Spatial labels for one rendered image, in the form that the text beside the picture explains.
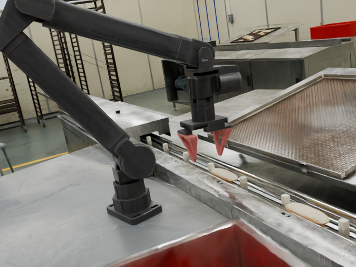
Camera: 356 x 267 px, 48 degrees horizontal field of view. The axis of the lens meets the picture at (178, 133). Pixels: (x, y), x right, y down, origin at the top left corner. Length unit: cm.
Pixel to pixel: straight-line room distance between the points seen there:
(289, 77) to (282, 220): 313
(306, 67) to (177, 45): 284
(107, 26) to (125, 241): 44
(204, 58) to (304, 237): 44
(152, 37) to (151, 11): 769
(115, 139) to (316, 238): 45
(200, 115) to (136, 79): 747
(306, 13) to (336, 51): 208
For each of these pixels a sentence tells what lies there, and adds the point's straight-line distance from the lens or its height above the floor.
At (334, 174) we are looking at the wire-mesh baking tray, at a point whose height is 90.
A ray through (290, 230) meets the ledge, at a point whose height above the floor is 86.
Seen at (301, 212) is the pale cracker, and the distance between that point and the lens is 78.
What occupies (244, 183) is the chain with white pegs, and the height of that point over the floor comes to 86.
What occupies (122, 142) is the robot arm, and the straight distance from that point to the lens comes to 85.
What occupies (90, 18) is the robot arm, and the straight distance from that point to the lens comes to 85.
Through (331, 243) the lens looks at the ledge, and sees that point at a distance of 68.
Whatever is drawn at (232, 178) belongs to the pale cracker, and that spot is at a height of 86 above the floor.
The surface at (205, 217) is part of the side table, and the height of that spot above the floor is 82.
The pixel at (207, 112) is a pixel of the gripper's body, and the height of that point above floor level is 102.
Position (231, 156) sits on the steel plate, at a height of 82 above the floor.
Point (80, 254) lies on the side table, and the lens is 84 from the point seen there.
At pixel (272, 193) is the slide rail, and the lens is 88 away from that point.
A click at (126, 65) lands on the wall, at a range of 830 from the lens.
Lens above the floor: 122
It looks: 15 degrees down
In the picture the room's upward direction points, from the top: 9 degrees counter-clockwise
